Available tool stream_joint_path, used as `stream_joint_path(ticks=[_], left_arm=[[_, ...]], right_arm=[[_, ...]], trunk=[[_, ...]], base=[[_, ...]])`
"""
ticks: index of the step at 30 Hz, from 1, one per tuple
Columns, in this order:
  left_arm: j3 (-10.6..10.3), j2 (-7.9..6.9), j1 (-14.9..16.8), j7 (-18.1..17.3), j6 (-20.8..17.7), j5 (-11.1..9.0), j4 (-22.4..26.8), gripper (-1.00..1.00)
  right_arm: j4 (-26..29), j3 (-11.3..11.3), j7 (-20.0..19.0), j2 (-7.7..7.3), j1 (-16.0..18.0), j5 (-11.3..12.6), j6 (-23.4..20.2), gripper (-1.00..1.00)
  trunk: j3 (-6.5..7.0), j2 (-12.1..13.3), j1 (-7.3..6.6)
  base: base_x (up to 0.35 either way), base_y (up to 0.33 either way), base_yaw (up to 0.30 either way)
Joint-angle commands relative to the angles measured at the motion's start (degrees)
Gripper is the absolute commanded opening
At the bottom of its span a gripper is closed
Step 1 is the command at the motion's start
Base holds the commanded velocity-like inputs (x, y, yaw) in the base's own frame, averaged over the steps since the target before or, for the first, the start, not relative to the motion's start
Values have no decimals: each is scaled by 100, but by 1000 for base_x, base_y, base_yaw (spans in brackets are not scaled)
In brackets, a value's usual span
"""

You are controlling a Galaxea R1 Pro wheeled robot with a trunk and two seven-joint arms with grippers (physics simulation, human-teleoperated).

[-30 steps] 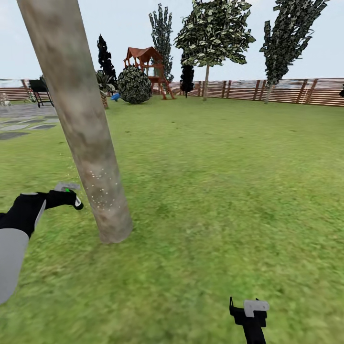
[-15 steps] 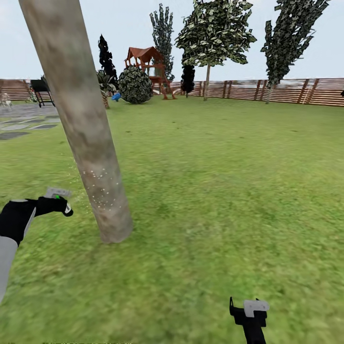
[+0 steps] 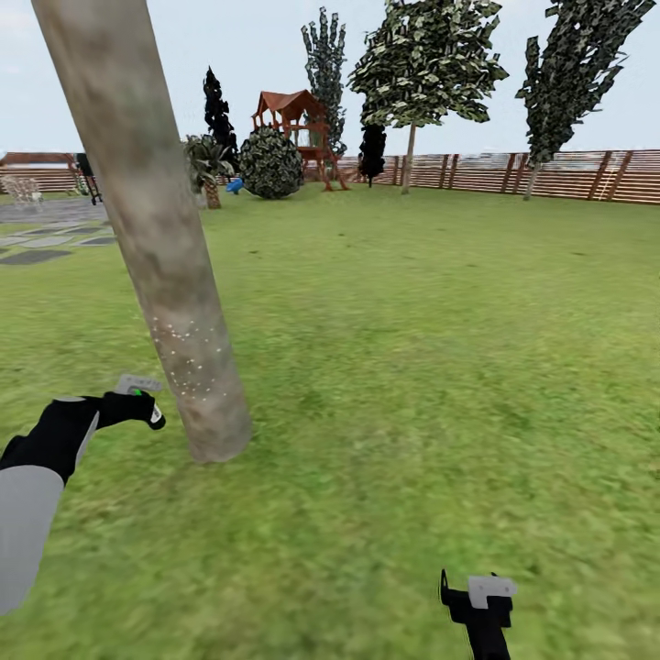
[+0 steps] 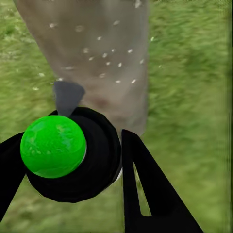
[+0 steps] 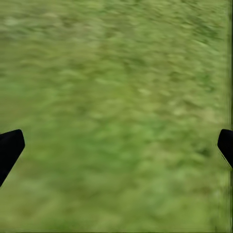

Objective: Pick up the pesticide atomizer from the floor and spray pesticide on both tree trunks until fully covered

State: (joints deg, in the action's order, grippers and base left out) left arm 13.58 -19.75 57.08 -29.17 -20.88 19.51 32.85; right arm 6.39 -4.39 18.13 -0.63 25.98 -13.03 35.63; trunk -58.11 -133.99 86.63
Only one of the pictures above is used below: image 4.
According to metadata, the pesticide atomizer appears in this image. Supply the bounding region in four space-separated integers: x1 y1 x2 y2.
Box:
20 79 123 203

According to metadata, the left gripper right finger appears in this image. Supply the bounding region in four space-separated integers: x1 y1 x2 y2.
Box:
121 130 204 233

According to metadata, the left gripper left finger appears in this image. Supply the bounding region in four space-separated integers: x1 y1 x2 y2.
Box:
0 133 26 222

